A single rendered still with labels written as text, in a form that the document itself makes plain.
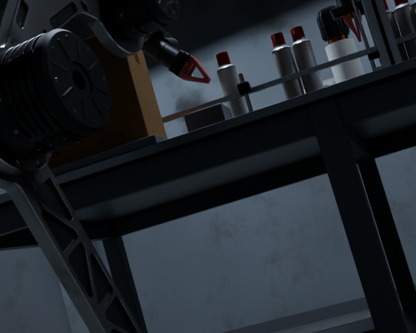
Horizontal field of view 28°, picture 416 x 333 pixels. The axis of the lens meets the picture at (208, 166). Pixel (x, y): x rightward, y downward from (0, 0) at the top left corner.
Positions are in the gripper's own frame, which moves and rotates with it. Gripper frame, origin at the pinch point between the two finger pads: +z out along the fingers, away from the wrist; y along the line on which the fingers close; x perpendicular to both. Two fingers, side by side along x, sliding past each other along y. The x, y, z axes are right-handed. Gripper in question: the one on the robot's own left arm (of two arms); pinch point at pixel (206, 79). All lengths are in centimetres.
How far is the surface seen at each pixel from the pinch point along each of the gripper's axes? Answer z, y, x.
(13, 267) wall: -178, 390, 213
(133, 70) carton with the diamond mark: -4.4, -38.3, 6.7
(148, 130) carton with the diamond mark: 6.9, -39.6, 16.2
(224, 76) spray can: 4.9, -3.5, -3.3
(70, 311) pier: -110, 366, 205
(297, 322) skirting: 37, 346, 110
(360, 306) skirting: 66, 337, 76
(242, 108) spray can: 13.6, -2.9, 1.5
